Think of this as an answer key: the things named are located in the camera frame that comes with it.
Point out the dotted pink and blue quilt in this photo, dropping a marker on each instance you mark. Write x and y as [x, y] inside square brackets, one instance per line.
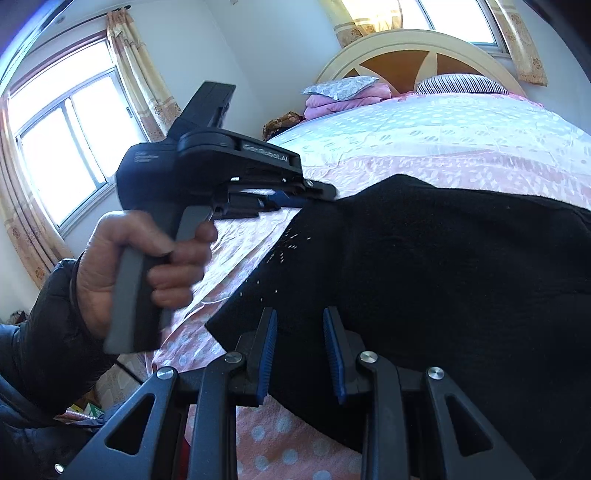
[438, 134]

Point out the person's dark jacket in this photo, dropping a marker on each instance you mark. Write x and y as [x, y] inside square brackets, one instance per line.
[23, 443]

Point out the person's left hand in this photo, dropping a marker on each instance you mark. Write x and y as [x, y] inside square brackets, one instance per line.
[101, 258]

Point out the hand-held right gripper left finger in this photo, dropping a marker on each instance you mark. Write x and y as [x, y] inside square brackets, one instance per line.
[268, 350]

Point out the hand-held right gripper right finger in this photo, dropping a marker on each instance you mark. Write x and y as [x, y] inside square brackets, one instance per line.
[333, 355]

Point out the folded pink blanket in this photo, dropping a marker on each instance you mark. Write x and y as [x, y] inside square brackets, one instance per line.
[332, 108]

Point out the black pants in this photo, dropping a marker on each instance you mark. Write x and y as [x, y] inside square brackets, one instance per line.
[438, 277]

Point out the person's left forearm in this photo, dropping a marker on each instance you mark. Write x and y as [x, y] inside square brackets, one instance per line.
[51, 332]

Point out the striped pillow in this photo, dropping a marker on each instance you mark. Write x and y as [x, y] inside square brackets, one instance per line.
[461, 84]

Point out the grey floral pillow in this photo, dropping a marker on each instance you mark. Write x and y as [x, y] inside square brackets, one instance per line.
[339, 87]

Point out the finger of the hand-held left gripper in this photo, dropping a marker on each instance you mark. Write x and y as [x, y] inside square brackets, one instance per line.
[318, 190]
[284, 201]

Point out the yellow floral curtain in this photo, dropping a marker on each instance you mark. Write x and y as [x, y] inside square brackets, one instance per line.
[369, 18]
[23, 230]
[526, 55]
[143, 83]

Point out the grey framed window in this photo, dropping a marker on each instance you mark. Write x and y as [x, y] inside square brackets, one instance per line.
[457, 18]

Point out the cream and brown headboard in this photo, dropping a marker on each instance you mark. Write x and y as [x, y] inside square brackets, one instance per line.
[383, 64]

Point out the brown patterned bag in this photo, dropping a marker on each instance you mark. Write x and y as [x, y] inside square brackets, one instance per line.
[281, 123]

